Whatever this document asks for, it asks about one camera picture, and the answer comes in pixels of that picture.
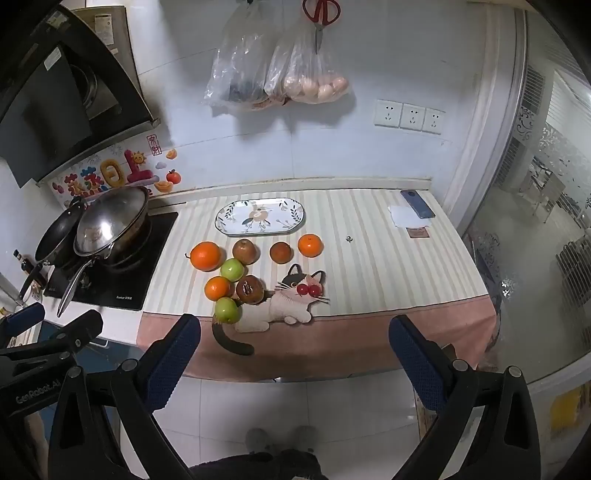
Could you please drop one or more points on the small bright orange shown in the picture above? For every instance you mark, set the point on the small bright orange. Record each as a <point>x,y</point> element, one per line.
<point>309,245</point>
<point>218,287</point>

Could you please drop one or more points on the blue smartphone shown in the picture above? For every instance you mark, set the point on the blue smartphone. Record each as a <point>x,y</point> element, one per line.
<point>418,204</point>

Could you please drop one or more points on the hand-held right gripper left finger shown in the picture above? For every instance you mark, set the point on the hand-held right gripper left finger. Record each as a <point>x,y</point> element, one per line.
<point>173,355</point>

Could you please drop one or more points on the dark sauce bottle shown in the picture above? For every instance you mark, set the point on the dark sauce bottle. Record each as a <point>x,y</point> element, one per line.
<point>23,263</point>

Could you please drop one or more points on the black induction cooktop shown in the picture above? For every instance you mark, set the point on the black induction cooktop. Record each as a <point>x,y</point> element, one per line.
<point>129,286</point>

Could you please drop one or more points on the person's left forearm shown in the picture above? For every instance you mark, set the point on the person's left forearm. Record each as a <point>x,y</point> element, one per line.
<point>37,443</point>

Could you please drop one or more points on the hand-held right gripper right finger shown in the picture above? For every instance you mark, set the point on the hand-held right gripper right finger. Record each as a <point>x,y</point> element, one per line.
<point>415,364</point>

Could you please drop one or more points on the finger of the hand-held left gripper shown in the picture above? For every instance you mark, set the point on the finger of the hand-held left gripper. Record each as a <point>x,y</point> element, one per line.
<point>23,319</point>
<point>76,328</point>

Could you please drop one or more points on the dark brown blemished fruit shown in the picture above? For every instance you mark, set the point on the dark brown blemished fruit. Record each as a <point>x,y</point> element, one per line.
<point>250,289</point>

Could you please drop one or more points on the large orange with stem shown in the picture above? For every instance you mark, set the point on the large orange with stem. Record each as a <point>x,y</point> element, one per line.
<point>205,256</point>

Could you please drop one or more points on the white wall socket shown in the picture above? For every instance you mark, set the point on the white wall socket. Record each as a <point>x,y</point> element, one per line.
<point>388,113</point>
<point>433,121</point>
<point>412,117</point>

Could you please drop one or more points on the red seal wall sticker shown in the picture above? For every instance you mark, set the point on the red seal wall sticker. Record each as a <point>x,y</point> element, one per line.
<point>153,141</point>

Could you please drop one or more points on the plastic bag with dark contents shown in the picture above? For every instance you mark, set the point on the plastic bag with dark contents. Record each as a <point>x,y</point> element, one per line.
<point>240,69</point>

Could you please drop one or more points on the small brown card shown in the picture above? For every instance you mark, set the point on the small brown card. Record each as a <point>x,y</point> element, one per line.
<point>418,232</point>

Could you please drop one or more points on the green apple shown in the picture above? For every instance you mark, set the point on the green apple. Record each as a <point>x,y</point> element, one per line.
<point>232,269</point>
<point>227,310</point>

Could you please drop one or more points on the black range hood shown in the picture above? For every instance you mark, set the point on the black range hood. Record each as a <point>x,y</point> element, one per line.
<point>41,92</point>

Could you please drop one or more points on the white paper sheet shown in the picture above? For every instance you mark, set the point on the white paper sheet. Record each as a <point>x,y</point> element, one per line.
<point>399,217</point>

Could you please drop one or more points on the tangerine wall sticker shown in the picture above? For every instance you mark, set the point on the tangerine wall sticker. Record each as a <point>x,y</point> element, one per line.
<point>171,153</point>

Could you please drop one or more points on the colourful wall decal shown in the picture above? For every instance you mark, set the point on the colourful wall decal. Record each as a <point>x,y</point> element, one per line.
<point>106,177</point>

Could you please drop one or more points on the patterned glass sliding door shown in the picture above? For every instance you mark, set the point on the patterned glass sliding door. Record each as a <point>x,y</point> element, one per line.
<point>540,207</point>

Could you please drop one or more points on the white door frame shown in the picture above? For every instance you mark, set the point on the white door frame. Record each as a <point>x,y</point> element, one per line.
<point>489,115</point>

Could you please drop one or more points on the reddish brown orange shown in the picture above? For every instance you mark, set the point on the reddish brown orange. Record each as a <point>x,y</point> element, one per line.
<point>280,252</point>

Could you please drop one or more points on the persimmon wall sticker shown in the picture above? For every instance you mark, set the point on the persimmon wall sticker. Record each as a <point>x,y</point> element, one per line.
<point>173,176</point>

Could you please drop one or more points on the floral oval ceramic plate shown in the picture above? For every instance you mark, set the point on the floral oval ceramic plate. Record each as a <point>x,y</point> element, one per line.
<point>261,217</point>

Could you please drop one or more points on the black frying pan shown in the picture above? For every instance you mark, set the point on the black frying pan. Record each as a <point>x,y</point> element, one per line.
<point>57,233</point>

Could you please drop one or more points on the plastic bag of eggs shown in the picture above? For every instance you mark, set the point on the plastic bag of eggs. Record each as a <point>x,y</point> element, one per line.
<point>314,78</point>

